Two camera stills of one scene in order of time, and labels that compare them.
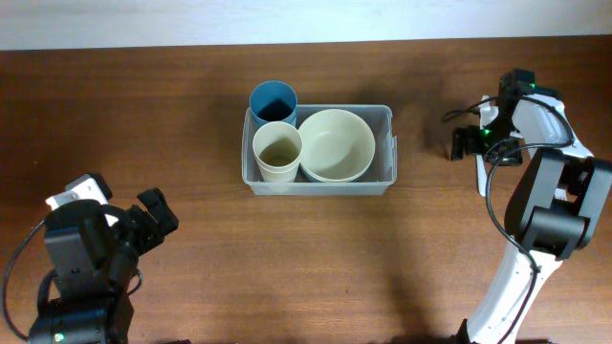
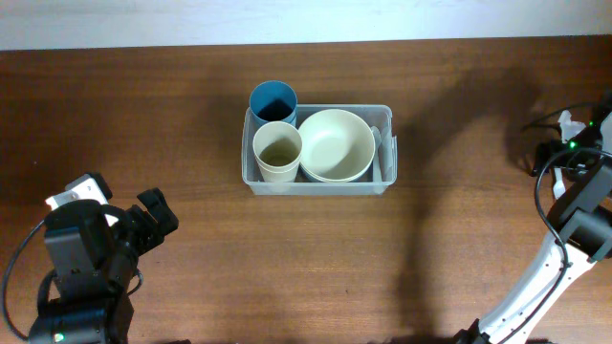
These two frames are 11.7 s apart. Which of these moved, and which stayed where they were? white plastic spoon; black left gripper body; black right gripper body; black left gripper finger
Moved: black right gripper body; white plastic spoon
Stayed: black left gripper finger; black left gripper body
